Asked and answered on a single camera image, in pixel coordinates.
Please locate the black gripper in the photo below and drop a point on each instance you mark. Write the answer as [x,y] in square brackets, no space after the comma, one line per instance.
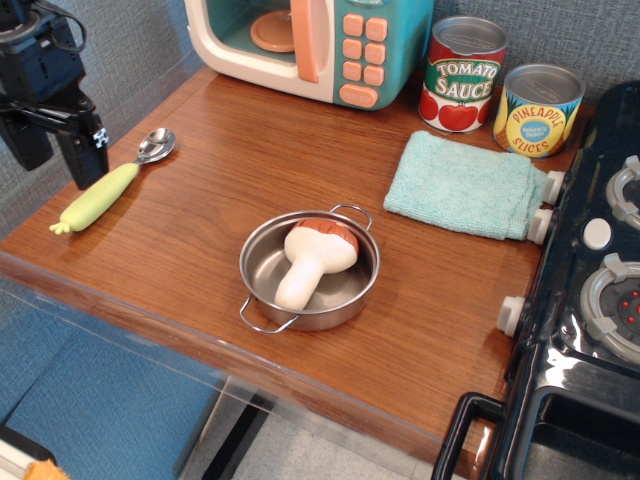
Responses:
[41,71]

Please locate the spoon with yellow-green handle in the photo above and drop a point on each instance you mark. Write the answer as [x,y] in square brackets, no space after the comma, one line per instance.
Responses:
[98,198]

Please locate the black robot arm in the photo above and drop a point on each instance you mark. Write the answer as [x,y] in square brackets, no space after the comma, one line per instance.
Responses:
[41,96]

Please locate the plush mushroom toy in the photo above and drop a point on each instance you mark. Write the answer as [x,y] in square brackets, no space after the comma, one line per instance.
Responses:
[314,247]

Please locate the small steel pot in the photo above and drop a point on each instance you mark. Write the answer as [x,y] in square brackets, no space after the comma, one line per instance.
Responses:
[338,297]

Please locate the teal toy microwave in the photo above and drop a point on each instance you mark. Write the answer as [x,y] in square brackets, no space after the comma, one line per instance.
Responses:
[358,54]

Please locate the orange fuzzy object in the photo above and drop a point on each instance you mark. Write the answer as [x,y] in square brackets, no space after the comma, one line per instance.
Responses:
[34,470]

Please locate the tomato sauce can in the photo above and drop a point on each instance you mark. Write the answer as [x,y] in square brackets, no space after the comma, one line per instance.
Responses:
[464,60]

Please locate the light blue folded cloth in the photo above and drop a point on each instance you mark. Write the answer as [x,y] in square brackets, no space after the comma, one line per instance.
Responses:
[465,189]

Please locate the pineapple slices can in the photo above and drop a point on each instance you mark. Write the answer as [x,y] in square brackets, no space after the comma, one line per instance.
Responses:
[537,110]

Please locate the black toy stove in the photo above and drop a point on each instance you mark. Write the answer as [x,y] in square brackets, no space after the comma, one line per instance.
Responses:
[571,409]

